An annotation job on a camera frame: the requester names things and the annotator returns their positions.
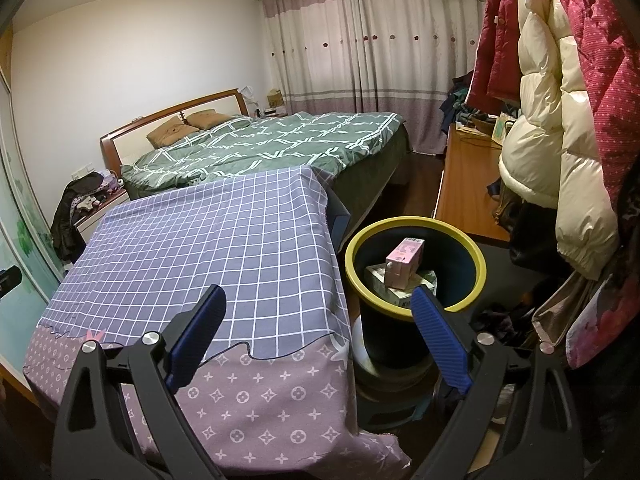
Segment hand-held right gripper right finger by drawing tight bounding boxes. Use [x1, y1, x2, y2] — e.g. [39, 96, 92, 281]
[410, 285, 586, 480]

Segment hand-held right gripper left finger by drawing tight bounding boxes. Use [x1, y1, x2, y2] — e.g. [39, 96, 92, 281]
[52, 284, 228, 480]

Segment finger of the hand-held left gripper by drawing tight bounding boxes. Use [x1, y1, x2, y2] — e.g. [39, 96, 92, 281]
[0, 266, 23, 301]

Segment yellow-rimmed dark trash bin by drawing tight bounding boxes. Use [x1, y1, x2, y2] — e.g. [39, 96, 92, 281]
[345, 216, 487, 368]

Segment white cardboard box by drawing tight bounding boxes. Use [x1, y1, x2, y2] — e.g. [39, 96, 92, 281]
[364, 262, 438, 311]

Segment pink carton box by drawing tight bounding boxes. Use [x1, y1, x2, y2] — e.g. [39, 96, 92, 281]
[385, 237, 426, 290]

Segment dark crumpled clothes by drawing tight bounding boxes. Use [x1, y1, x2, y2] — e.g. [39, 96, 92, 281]
[470, 302, 540, 348]

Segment dark jacket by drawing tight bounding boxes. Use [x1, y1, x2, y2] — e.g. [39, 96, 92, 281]
[50, 171, 108, 263]

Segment checked purple tablecloth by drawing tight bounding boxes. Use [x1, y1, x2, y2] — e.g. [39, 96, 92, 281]
[22, 164, 413, 480]

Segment glass wardrobe sliding door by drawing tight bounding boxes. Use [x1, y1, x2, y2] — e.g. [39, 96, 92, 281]
[0, 25, 66, 306]

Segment white wooden nightstand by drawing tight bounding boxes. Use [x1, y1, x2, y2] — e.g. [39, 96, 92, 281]
[75, 187, 128, 233]

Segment beige tote bag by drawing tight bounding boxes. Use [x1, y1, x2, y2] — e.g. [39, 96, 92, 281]
[531, 260, 613, 346]

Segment pink white clothes heap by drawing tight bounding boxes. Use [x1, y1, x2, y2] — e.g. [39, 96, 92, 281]
[72, 172, 123, 211]

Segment black bag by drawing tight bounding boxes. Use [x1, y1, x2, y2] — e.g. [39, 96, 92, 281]
[507, 200, 571, 271]

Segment wooden desk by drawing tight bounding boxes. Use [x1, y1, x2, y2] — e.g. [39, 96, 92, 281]
[432, 122, 511, 243]

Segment pink floral bag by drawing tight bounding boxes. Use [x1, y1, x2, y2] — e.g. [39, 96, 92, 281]
[566, 275, 640, 370]

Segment dark green bed base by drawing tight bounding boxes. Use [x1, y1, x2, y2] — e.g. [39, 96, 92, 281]
[330, 122, 413, 211]

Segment wooden bed headboard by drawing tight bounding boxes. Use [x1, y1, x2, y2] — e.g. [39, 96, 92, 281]
[99, 89, 251, 176]

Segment large brown pillow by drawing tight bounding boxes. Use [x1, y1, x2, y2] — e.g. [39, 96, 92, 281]
[146, 116, 201, 149]

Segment bed with green quilt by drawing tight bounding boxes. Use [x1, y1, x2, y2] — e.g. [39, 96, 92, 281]
[121, 111, 407, 188]

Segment small brown pillow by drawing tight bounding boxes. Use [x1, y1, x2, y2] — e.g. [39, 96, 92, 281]
[186, 109, 233, 130]

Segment light green card box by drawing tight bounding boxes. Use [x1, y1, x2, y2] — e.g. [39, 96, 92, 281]
[491, 114, 516, 143]

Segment wooden overhead cabinet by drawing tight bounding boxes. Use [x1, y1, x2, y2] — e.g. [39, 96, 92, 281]
[0, 30, 13, 93]

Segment cream puffer jacket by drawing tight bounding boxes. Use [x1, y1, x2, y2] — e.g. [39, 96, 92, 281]
[500, 0, 621, 281]

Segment pile of mixed clothes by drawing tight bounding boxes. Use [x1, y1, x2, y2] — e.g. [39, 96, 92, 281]
[439, 72, 501, 136]

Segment pink white curtain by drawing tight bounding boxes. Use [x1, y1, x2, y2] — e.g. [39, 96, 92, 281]
[257, 0, 493, 156]

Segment red dotted quilted jacket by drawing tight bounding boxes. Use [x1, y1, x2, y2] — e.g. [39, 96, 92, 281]
[542, 0, 640, 221]

